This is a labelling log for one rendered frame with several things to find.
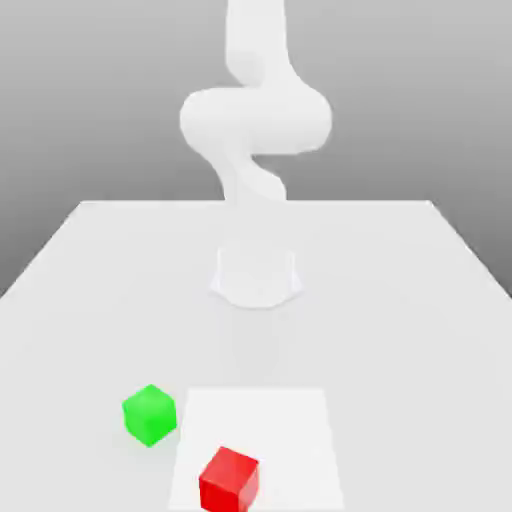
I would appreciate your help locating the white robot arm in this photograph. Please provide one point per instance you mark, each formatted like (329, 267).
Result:
(256, 120)

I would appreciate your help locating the small green cube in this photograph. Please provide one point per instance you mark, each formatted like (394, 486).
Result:
(149, 416)

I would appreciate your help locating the small red cube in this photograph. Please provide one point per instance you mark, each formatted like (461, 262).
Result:
(228, 482)

